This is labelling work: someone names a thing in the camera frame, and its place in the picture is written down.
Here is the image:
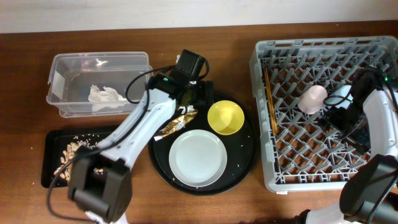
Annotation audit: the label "white napkin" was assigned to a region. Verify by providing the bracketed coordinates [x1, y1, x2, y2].
[88, 85, 129, 111]

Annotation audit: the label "clear plastic bin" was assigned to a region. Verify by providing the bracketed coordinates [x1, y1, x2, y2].
[46, 52, 152, 118]

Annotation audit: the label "grey plate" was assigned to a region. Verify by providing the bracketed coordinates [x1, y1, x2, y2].
[169, 129, 228, 188]

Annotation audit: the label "round black serving tray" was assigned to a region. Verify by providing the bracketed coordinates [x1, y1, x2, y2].
[148, 91, 259, 196]

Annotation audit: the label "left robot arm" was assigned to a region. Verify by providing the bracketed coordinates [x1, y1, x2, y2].
[68, 75, 214, 223]

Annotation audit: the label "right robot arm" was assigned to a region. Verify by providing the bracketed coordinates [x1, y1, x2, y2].
[293, 67, 397, 223]

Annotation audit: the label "yellow bowl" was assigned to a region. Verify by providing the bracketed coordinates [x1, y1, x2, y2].
[207, 100, 245, 136]

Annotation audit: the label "food scraps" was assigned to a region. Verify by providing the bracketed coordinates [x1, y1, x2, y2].
[53, 134, 101, 175]

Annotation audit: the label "wooden chopstick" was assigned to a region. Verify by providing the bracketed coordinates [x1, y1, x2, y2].
[264, 69, 277, 136]
[264, 67, 276, 125]

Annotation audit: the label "blue cup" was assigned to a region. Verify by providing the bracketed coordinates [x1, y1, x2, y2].
[326, 85, 353, 109]

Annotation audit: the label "pink cup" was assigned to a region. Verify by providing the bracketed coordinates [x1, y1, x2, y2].
[298, 85, 328, 114]

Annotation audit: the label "brown coffee sachet wrapper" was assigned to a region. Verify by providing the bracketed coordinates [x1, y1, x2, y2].
[154, 105, 198, 141]

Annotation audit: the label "grey dishwasher rack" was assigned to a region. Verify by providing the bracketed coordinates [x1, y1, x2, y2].
[249, 36, 397, 194]

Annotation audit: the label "black rectangular tray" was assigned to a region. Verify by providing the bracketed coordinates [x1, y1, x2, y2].
[41, 126, 117, 189]

